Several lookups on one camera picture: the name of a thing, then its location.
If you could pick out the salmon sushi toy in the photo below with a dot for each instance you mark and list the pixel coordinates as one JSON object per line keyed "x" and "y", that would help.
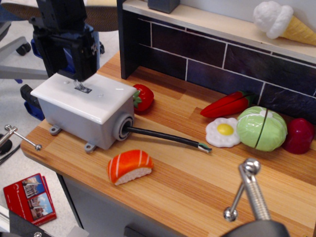
{"x": 128, "y": 166}

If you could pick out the blue jeans leg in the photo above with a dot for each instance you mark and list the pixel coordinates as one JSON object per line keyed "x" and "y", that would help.
{"x": 97, "y": 44}

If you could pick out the red toy chili pepper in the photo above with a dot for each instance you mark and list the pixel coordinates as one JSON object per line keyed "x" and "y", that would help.
{"x": 231, "y": 104}

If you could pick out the dark shelf with tile backsplash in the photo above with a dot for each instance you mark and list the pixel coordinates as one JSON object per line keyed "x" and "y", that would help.
{"x": 281, "y": 82}

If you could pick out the toy ice cream cone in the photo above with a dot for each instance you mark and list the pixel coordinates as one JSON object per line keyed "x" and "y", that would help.
{"x": 278, "y": 21}

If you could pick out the dark red toy fruit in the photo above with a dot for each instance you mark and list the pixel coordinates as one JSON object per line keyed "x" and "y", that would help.
{"x": 300, "y": 136}

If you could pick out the grey chair base with castor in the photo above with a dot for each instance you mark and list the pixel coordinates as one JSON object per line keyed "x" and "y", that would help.
{"x": 14, "y": 65}

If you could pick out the metal clamp screw right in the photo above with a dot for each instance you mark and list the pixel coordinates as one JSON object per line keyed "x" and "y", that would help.
{"x": 248, "y": 171}

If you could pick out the grey switch box white plate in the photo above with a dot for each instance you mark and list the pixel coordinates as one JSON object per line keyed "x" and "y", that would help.
{"x": 96, "y": 115}

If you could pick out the brown office chair seat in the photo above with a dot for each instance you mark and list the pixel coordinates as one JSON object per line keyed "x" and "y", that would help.
{"x": 102, "y": 15}

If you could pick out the grey block on shelf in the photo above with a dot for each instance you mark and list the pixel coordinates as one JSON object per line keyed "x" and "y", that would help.
{"x": 165, "y": 6}

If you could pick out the grey cabinet under counter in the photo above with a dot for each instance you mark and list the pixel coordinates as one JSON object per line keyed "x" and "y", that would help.
{"x": 103, "y": 217}

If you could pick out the red toy strawberry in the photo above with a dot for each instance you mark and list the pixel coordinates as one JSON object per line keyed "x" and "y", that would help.
{"x": 142, "y": 98}

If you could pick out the red booklet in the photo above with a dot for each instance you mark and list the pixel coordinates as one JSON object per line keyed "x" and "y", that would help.
{"x": 30, "y": 199}

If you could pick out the black device bottom left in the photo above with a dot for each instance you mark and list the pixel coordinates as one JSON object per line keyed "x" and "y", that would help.
{"x": 12, "y": 225}

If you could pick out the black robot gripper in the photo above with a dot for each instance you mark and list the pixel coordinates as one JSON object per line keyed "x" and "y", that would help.
{"x": 62, "y": 23}

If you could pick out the clear light switch toggle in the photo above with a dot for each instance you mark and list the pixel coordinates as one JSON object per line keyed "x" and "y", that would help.
{"x": 80, "y": 87}

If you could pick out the toy fried egg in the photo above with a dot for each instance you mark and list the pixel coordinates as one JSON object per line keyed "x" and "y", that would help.
{"x": 222, "y": 133}

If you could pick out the green toy cabbage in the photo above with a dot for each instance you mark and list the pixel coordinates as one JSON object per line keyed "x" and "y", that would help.
{"x": 261, "y": 128}

